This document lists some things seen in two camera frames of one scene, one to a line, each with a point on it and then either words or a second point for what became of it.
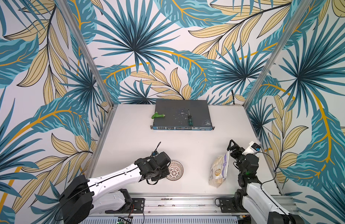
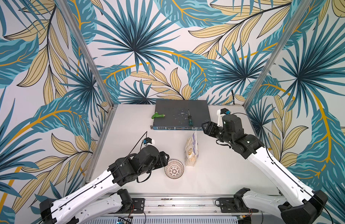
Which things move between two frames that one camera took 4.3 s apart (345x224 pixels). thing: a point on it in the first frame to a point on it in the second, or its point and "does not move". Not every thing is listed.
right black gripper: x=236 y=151 to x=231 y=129
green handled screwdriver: x=190 y=120 does not move
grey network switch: x=170 y=114 does not move
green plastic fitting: x=156 y=115 does not move
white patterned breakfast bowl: x=175 y=171 does not move
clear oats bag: x=218 y=170 to x=191 y=150
